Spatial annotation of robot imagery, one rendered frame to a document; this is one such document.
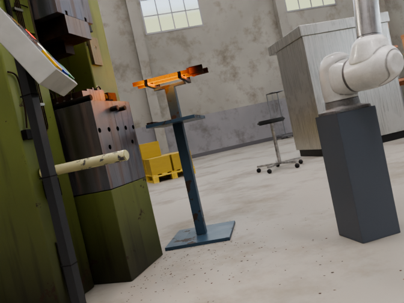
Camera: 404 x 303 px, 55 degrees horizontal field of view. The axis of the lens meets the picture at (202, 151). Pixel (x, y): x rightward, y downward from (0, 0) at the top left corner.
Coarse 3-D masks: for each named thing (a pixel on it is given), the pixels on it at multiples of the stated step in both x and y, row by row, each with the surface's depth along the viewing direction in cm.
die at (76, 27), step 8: (64, 16) 194; (40, 24) 199; (48, 24) 198; (56, 24) 196; (64, 24) 195; (72, 24) 199; (80, 24) 205; (40, 32) 200; (48, 32) 198; (56, 32) 197; (64, 32) 195; (72, 32) 197; (80, 32) 204; (88, 32) 211; (40, 40) 200; (48, 40) 199; (56, 40) 202; (64, 40) 205; (72, 40) 208; (80, 40) 210; (88, 40) 214
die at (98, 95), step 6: (84, 90) 200; (90, 90) 203; (96, 90) 208; (102, 90) 213; (66, 96) 199; (72, 96) 198; (78, 96) 197; (96, 96) 207; (102, 96) 212; (54, 102) 201; (60, 102) 200
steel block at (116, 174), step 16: (64, 112) 196; (80, 112) 193; (96, 112) 193; (112, 112) 207; (128, 112) 223; (64, 128) 197; (80, 128) 194; (96, 128) 191; (112, 128) 204; (128, 128) 220; (64, 144) 198; (80, 144) 195; (96, 144) 192; (112, 144) 201; (128, 144) 216; (128, 160) 213; (80, 176) 197; (96, 176) 194; (112, 176) 196; (128, 176) 210; (144, 176) 227; (80, 192) 198
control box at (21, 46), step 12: (0, 12) 132; (0, 24) 132; (12, 24) 132; (0, 36) 132; (12, 36) 132; (24, 36) 133; (12, 48) 132; (24, 48) 133; (36, 48) 133; (24, 60) 133; (36, 60) 133; (48, 60) 134; (36, 72) 133; (48, 72) 134; (60, 72) 139; (48, 84) 140; (60, 84) 150; (72, 84) 162
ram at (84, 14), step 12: (36, 0) 193; (48, 0) 190; (60, 0) 193; (72, 0) 203; (84, 0) 214; (36, 12) 193; (48, 12) 191; (60, 12) 191; (72, 12) 201; (84, 12) 211; (36, 24) 200
